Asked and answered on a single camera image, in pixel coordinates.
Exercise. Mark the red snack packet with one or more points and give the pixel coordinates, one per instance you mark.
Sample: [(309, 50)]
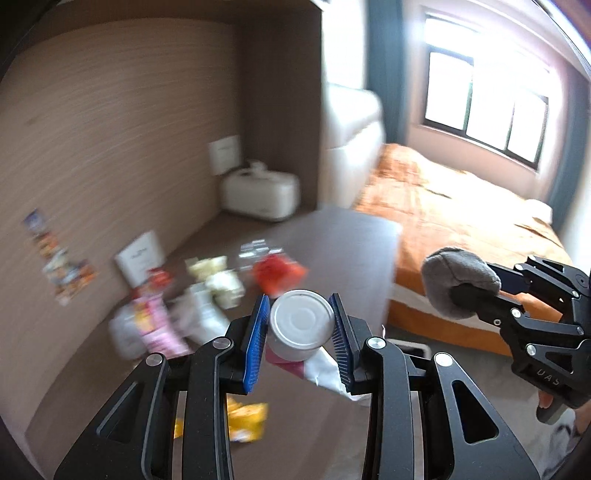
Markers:
[(277, 273)]

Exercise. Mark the white plastic wrapper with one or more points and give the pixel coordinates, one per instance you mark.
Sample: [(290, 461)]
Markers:
[(203, 314)]

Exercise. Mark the silver tin can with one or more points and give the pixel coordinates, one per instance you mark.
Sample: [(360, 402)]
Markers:
[(302, 323)]

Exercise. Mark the small red packet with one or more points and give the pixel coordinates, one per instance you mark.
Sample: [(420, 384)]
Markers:
[(158, 278)]

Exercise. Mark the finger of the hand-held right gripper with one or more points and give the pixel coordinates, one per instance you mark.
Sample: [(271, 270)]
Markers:
[(508, 280), (480, 302)]

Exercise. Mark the white pillow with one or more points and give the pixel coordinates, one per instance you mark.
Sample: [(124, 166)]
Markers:
[(538, 210)]

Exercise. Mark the person's right hand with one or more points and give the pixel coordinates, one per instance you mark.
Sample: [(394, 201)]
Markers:
[(545, 399)]

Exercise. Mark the pink white wrapper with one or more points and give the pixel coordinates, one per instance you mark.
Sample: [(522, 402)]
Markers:
[(323, 374)]

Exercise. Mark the cream snack packet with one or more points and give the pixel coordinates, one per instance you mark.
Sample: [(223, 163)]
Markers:
[(207, 267), (226, 288)]

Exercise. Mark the white appliance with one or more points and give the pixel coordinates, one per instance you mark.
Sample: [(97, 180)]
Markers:
[(258, 194)]

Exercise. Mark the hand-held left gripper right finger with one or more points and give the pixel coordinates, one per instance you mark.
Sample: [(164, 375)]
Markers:
[(342, 348)]

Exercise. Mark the white wall card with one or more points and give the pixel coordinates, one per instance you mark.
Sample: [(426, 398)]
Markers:
[(225, 154)]

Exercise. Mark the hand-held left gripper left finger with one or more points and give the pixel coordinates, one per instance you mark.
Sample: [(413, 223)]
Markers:
[(256, 344)]

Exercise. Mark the grey cloth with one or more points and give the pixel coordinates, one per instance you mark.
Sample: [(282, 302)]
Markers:
[(455, 277)]

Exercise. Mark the colourful wall stickers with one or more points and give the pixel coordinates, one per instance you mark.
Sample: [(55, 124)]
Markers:
[(62, 267)]

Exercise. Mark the white plastic bag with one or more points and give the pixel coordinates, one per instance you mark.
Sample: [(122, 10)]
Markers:
[(123, 337)]

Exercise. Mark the black framed window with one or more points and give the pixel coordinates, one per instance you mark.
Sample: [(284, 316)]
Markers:
[(489, 92)]

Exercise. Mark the white standing card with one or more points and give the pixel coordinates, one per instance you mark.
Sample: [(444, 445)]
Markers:
[(141, 258)]

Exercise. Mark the dark blue curtain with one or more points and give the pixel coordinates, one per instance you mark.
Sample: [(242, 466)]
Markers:
[(572, 161), (385, 69)]

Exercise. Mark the yellow snack packet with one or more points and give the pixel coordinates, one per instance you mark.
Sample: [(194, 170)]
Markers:
[(247, 417)]

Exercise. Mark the pink snack packet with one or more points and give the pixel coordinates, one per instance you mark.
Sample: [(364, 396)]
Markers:
[(154, 325)]

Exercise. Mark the silver blister pack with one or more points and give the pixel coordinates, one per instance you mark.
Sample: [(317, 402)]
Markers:
[(256, 251)]

